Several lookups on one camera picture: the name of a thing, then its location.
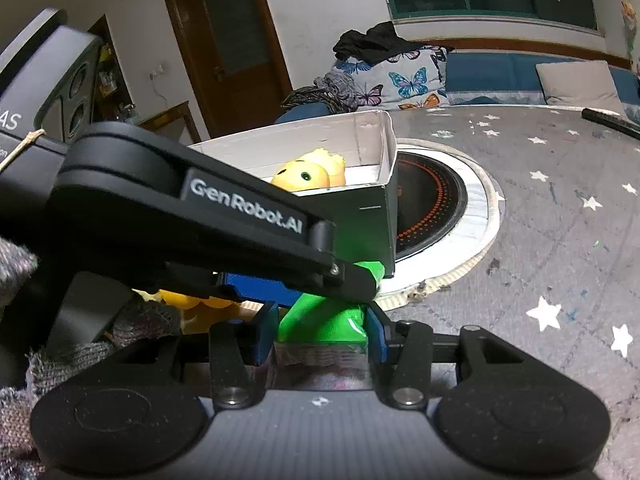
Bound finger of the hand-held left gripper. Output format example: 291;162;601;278
215;259;384;310

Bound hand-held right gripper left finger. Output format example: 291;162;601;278
115;302;279;409

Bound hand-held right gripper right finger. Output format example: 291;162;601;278
367;305;541;409

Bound green plastic toy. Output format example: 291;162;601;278
274;259;386;391

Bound yellow plastic toy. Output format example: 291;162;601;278
270;147;349;194
132;287;242;335

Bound white cardboard box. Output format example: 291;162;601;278
187;109;399;281

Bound person's left hand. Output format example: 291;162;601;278
0;237;181;480

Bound cluttered wooden shelf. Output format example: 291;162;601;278
89;14;133;126

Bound round black induction hob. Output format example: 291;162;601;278
375;136;505;311

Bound brown wooden door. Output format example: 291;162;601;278
157;0;294;128

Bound grey star-printed tablecloth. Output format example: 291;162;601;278
272;102;640;480

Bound grey knitted cloth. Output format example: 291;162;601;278
281;71;362;113

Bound butterfly-print cushion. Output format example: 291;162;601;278
334;44;449;111

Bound black clothes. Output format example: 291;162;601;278
332;22;418;65

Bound blue sofa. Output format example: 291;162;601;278
444;51;640;123

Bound black remote control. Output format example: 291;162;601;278
581;107;640;140

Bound grey pillow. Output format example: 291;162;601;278
535;60;627;107

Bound tan string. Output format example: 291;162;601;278
0;129;47;172

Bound wall poster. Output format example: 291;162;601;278
619;0;640;58

